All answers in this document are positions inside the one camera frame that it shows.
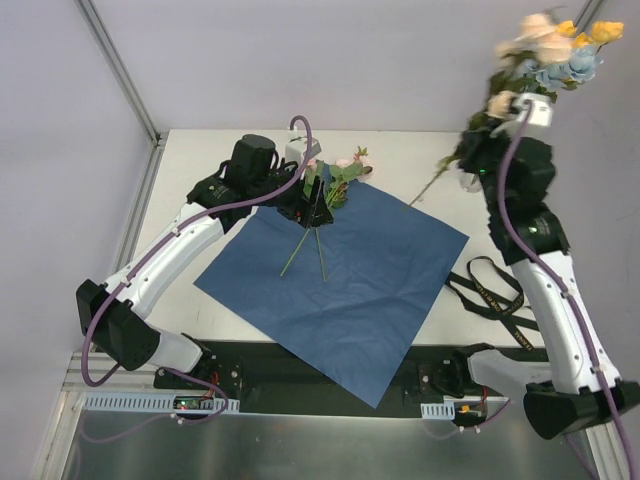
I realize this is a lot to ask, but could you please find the pink rose stem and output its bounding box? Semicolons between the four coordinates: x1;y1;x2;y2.
279;145;375;277
305;159;352;282

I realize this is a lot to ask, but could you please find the blue wrapping paper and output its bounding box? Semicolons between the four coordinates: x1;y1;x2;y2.
195;168;468;407

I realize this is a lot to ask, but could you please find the blue flower bunch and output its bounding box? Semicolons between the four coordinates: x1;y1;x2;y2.
520;45;603;103

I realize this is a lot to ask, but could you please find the black ribbon gold lettering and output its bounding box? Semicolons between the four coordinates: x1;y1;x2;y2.
445;256;539;352

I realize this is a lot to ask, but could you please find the yellow flower bunch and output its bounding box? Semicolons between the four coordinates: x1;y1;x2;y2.
556;21;625;48

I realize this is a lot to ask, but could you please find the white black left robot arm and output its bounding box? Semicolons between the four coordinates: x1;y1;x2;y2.
76;134;333;389

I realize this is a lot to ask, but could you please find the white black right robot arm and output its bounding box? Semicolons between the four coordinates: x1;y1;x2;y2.
450;128;639;439

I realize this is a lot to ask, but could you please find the clear glass vase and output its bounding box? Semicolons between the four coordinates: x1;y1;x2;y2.
459;170;483;193

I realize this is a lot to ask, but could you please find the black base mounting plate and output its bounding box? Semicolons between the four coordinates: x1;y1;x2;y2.
149;337;516;416

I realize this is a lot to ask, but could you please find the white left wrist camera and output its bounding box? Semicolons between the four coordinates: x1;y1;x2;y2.
284;130;322;165

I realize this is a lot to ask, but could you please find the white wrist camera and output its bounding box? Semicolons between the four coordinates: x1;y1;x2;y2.
511;92;553;128
284;130;322;165

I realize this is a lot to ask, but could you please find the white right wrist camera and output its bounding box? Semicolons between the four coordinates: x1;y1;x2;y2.
511;92;553;128

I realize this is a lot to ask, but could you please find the right aluminium frame post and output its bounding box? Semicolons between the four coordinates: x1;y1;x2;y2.
574;0;608;32

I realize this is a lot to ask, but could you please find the aluminium frame post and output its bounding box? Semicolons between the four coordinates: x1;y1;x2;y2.
574;0;608;32
74;0;162;147

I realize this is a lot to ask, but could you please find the left aluminium table rail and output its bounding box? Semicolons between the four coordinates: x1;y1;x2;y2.
112;132;168;273

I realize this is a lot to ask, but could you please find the right white cable duct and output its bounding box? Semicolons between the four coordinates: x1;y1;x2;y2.
420;401;456;421

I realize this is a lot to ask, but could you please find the white cable duct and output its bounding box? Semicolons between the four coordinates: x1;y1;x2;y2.
84;392;240;415
420;401;456;421

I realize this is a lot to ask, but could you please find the left aluminium frame post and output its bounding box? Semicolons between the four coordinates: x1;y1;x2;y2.
74;0;162;147

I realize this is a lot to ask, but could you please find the front aluminium rail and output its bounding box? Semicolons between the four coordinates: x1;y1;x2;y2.
62;349;551;401

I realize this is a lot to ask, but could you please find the left white cable duct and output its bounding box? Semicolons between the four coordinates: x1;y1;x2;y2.
84;392;240;415

